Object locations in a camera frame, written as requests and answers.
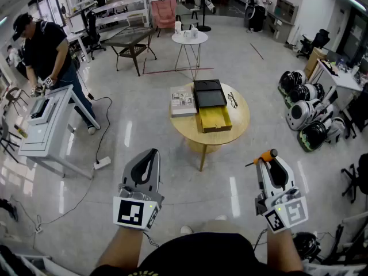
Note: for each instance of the person's left white shoe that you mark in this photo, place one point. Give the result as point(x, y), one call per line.
point(186, 229)

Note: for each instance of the person's beige trousers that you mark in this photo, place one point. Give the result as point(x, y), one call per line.
point(215, 226)

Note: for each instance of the yellow black tool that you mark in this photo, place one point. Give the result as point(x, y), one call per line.
point(21, 131)

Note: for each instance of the white metal rack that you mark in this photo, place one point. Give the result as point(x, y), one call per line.
point(353, 218)

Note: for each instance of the grey picture book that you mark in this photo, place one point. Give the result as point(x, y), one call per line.
point(182, 101)

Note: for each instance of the black metal chair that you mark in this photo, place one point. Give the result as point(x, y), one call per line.
point(7, 142)

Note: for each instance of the white standing desk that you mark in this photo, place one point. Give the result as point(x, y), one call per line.
point(43, 142)

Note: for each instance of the grey cabinet with pegboard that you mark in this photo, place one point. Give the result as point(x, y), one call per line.
point(283, 19)

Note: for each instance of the dark metal coffee table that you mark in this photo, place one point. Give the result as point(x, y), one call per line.
point(129, 36)

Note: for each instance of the small grey black device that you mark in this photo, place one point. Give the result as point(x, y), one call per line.
point(40, 109)

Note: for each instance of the person's right white shoe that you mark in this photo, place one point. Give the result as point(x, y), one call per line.
point(221, 217)

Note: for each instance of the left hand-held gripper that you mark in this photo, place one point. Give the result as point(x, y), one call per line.
point(128, 211)

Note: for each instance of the white shelving unit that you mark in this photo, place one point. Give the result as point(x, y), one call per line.
point(115, 7)

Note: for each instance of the white round side table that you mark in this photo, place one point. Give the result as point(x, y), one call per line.
point(189, 39)

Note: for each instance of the person's right forearm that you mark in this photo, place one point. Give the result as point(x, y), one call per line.
point(283, 250)

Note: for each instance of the white office desk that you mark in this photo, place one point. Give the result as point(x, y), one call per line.
point(76, 37)

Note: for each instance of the black floor stand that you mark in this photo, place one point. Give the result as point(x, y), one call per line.
point(204, 28)

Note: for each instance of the orange screwdriver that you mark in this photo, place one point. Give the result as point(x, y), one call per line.
point(267, 155)

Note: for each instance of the round wooden table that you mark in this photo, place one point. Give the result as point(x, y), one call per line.
point(238, 122)

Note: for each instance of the person's white shoe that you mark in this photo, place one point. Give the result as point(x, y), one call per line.
point(221, 217)
point(186, 229)

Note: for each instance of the black office chair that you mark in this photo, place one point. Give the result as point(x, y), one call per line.
point(319, 39)
point(362, 174)
point(92, 30)

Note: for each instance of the white power strip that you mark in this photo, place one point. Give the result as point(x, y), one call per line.
point(102, 163)

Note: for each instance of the brown chair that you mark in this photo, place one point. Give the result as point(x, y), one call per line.
point(13, 93)

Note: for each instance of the white cluttered table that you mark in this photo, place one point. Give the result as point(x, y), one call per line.
point(345, 80)

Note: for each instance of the single black round backpack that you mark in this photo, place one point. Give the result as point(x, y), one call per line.
point(306, 244)

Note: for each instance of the glass entrance door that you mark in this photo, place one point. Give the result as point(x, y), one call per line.
point(49, 10)

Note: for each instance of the white pump container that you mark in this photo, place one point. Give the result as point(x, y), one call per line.
point(194, 32)

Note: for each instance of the person's black shirt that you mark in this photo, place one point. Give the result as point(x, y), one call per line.
point(201, 257)

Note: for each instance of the small clear cup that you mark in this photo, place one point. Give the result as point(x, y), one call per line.
point(187, 34)

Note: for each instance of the black eyeglasses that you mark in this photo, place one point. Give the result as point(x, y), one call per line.
point(232, 100)

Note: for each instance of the brown cardboard box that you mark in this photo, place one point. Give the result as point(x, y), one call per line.
point(313, 62)

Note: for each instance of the person's left forearm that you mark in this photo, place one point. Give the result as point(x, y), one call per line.
point(125, 247)

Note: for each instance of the pile of helmets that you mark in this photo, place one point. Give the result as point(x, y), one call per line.
point(300, 114)

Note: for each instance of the pink armchair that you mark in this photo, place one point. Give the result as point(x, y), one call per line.
point(164, 13)

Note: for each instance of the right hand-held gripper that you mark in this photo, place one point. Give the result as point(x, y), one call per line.
point(293, 214)

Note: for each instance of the grey chair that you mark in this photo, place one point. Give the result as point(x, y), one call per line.
point(185, 11)

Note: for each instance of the tall white bottle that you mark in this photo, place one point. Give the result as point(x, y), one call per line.
point(178, 27)

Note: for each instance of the black tray box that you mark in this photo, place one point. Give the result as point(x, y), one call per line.
point(211, 96)

